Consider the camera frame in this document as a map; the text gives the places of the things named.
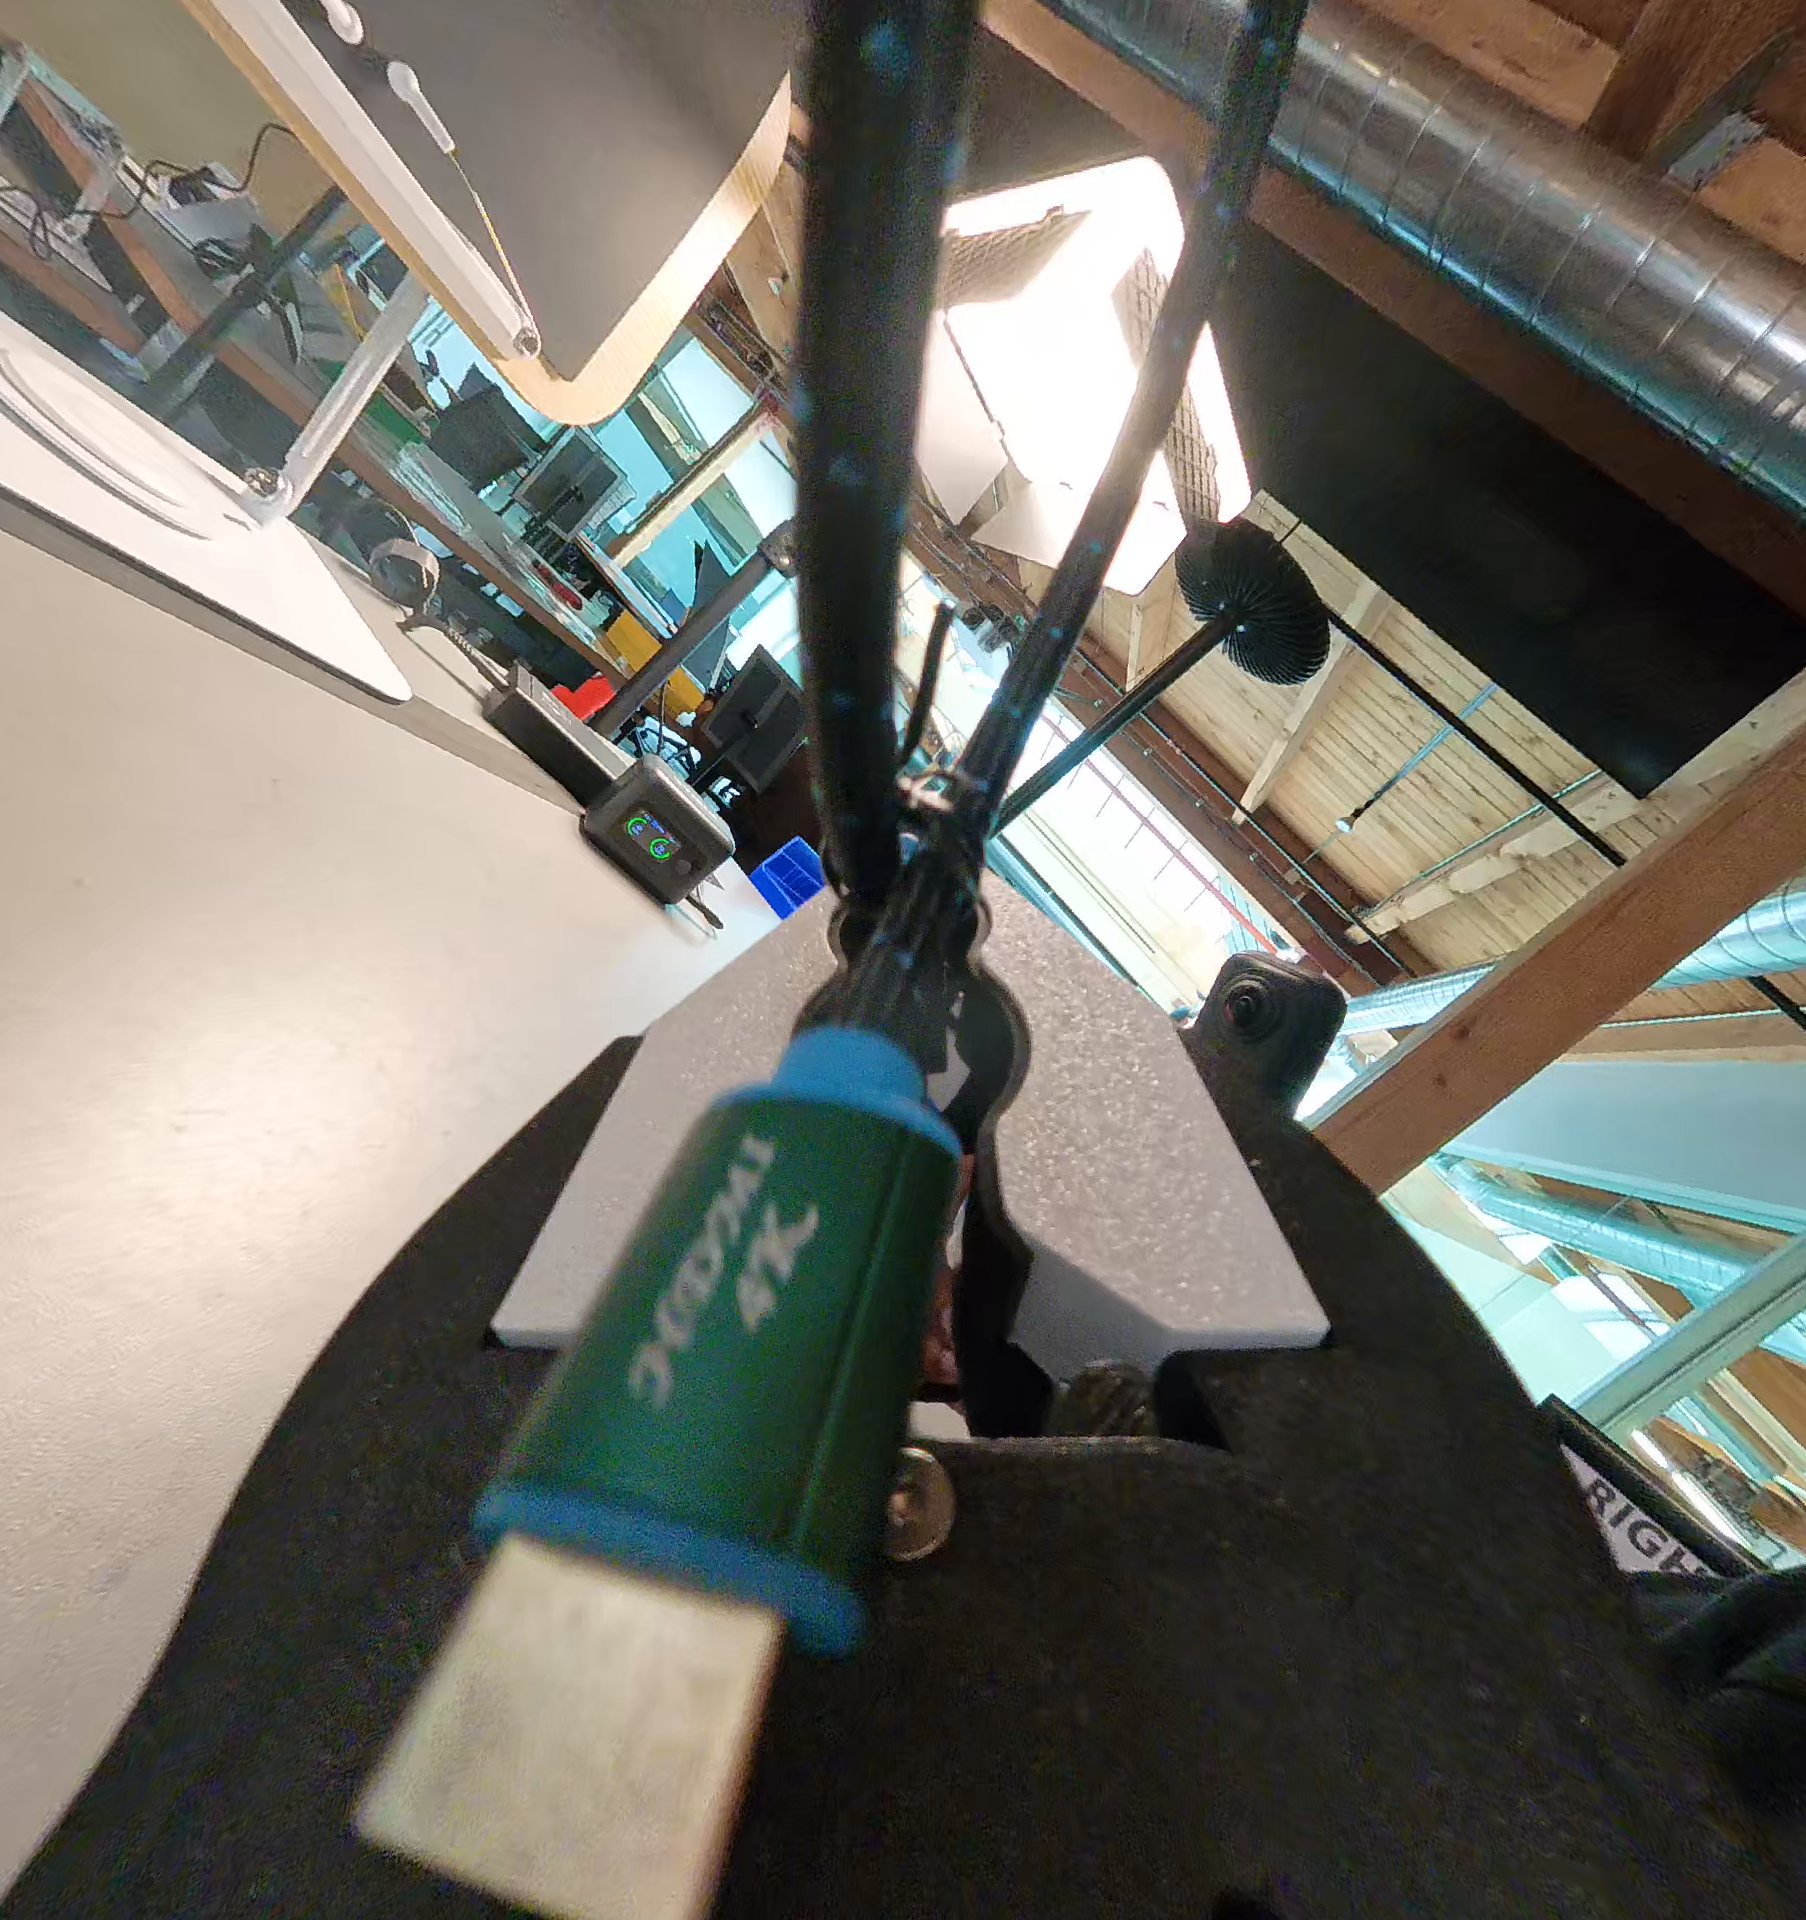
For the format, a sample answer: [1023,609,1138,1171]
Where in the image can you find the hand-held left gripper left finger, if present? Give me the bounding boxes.
[490,911,847,1349]

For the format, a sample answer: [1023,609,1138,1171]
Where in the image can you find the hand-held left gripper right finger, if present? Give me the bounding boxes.
[956,881,1331,1432]

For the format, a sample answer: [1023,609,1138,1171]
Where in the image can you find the green HDMI cable braided black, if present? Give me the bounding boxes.
[355,0,1308,1920]

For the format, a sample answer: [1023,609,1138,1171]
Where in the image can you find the grey power bank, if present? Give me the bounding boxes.
[577,754,734,904]

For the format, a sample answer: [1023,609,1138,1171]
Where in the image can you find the black power adapter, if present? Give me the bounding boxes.
[480,667,633,807]

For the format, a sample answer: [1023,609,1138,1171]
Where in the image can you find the black music stand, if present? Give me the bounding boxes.
[697,643,804,794]

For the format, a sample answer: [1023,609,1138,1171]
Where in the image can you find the yellow box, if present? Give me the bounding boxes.
[608,588,710,707]

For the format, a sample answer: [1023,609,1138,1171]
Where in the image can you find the grey light stand pole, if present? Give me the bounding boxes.
[587,520,802,733]

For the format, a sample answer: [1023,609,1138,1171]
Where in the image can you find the black overhead panel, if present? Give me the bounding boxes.
[1235,229,1806,794]

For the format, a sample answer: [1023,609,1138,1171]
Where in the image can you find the white stand clear legs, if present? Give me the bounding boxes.
[0,41,439,707]

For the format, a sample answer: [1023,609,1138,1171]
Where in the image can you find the led studio light panel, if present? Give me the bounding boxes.
[922,159,1249,596]

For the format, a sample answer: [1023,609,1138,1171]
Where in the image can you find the wooden post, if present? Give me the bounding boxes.
[1316,690,1806,1196]

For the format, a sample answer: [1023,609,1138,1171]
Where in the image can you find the adapter cable velcro strap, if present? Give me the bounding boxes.
[370,541,497,678]

